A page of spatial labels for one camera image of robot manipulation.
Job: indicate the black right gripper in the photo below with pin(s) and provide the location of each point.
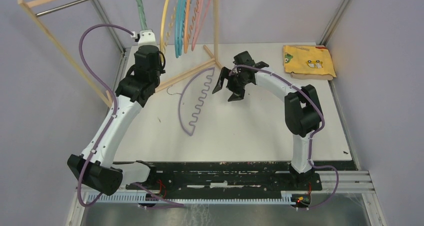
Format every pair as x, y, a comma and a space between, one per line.
237, 92

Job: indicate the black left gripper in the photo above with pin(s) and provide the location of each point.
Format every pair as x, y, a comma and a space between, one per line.
161, 68

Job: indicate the purple plastic hanger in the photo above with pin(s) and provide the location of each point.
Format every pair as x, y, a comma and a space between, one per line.
192, 98

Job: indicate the orange wavy plastic hanger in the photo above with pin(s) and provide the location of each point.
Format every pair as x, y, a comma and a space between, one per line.
186, 30

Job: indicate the pink wire hanger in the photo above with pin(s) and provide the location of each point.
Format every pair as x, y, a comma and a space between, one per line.
200, 12

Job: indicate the yellow plastic hanger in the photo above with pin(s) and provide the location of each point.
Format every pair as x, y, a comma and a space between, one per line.
166, 26

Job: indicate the green plastic hanger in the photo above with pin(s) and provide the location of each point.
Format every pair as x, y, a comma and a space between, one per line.
141, 13

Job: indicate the teal plastic hanger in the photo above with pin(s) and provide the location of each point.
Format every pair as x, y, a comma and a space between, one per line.
179, 27

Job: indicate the blue wavy plastic hanger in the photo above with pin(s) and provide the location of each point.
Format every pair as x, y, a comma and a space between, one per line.
180, 19

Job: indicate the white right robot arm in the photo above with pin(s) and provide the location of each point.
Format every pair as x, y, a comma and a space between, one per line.
303, 114

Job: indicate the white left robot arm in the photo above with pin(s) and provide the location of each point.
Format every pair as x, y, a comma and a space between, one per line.
95, 167

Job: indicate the yellow printed folded cloth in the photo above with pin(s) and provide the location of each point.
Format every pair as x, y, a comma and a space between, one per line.
308, 62

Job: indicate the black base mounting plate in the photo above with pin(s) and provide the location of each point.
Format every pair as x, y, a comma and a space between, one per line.
229, 180

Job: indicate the metal hanging rod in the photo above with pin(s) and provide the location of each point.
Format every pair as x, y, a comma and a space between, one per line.
62, 7

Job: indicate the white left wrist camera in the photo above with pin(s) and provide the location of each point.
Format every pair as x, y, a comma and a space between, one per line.
144, 37

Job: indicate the white slotted cable duct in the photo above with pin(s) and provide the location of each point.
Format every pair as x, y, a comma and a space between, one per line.
141, 197

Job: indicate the wooden clothes rack frame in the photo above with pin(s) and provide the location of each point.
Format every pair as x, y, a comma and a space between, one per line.
214, 57

